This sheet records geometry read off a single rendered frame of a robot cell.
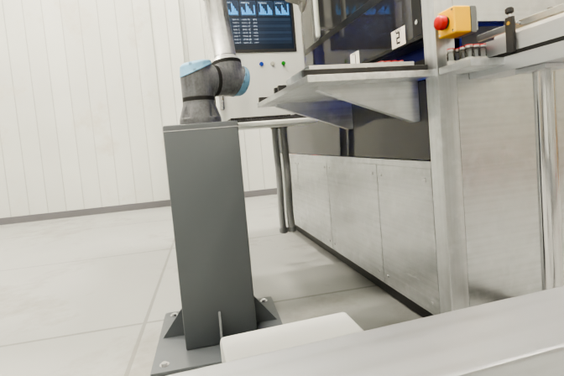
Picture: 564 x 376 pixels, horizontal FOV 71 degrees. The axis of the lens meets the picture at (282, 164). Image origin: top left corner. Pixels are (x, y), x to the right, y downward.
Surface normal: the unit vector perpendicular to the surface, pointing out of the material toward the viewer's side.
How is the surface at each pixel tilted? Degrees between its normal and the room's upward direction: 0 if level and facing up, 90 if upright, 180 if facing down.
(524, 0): 90
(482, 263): 90
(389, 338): 0
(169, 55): 90
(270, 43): 90
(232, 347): 0
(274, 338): 0
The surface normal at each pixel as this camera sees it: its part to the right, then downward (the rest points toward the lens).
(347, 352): -0.08, -0.99
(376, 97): 0.25, 0.04
